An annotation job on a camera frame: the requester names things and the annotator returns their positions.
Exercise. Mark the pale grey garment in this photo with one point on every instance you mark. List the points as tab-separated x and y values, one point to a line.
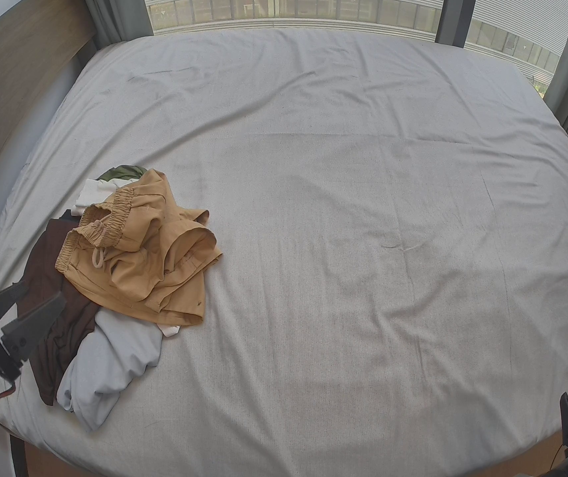
110	360

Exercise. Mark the brown garment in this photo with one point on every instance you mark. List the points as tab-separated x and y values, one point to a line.
45	251

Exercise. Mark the tan shorts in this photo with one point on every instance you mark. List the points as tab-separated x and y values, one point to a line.
135	266

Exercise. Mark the green garment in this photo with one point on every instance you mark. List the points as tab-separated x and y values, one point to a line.
120	173

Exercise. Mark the window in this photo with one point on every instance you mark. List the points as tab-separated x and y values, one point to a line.
455	8

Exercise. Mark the black garment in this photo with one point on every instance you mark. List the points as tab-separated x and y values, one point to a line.
70	214

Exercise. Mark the white garment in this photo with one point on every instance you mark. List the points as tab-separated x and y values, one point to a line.
95	192

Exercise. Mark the bed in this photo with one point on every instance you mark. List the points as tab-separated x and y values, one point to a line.
338	216

